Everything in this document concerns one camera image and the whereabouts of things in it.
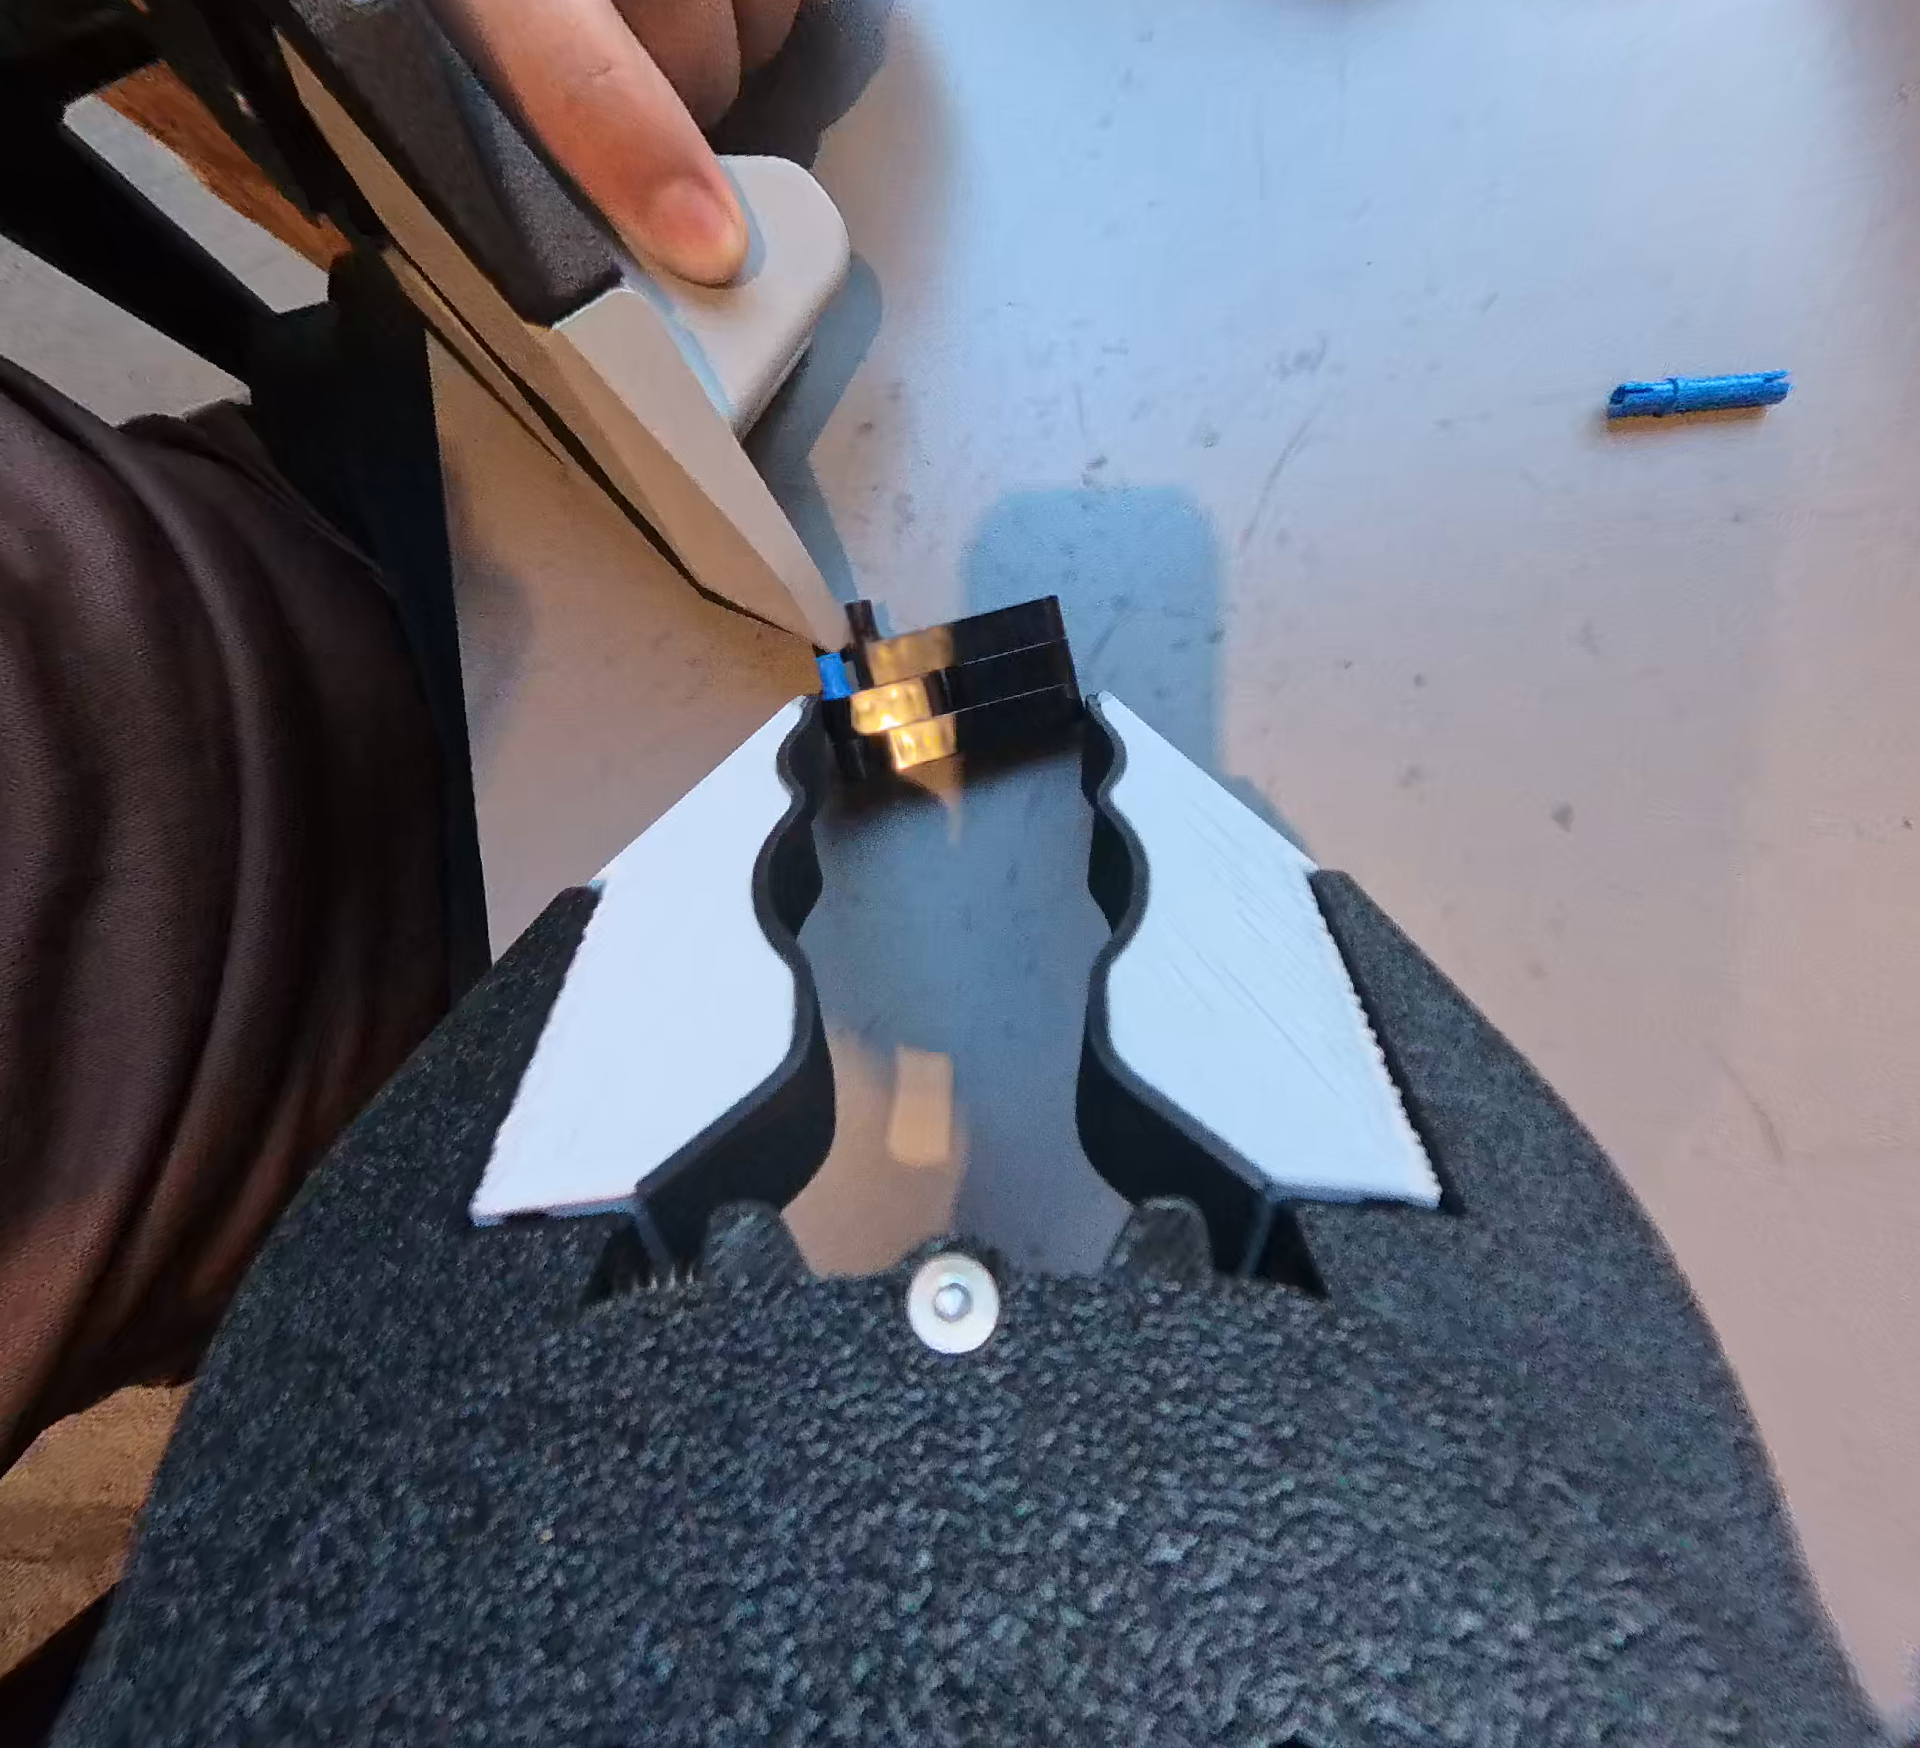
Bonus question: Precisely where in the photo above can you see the black office chair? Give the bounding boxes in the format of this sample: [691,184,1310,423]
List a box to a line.
[0,0,354,323]

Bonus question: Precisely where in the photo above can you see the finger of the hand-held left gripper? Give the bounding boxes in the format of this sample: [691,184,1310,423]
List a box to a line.
[556,286,834,649]
[275,31,806,638]

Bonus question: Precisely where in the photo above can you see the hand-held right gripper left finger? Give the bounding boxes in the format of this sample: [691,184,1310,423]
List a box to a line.
[468,696,834,1224]

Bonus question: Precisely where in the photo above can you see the black brick assembly with blue pins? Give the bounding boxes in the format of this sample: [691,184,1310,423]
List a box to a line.
[818,594,1084,783]

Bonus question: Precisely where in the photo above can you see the person's black trousers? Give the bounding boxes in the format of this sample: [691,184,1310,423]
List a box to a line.
[246,231,492,994]

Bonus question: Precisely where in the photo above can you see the blue connector pin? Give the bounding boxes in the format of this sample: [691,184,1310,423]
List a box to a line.
[1608,368,1793,423]

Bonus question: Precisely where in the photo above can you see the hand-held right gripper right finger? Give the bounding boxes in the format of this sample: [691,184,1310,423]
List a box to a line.
[1075,693,1445,1209]

